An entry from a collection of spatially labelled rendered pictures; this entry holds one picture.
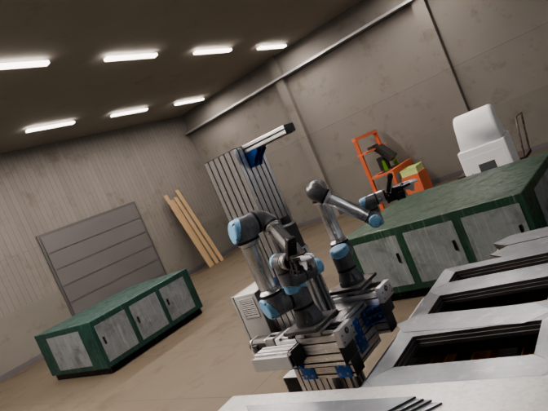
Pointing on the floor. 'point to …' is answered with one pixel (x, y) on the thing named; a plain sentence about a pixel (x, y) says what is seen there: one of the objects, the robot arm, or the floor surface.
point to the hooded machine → (483, 141)
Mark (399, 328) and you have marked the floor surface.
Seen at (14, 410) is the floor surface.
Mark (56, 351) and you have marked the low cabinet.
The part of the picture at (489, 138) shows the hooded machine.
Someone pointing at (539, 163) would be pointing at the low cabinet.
